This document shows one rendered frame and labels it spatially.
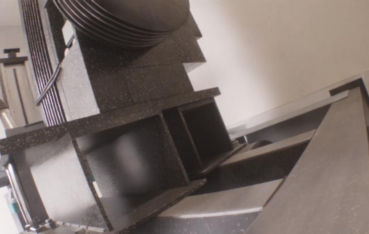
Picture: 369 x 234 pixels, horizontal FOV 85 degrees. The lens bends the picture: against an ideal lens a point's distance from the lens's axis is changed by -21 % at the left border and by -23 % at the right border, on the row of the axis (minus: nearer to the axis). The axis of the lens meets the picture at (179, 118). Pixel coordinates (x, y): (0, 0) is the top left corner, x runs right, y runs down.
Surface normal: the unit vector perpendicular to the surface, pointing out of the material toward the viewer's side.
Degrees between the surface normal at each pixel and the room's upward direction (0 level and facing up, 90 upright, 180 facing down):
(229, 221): 90
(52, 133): 90
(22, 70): 90
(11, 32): 90
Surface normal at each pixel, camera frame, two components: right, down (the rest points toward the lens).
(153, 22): 0.67, -0.32
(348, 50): -0.64, 0.21
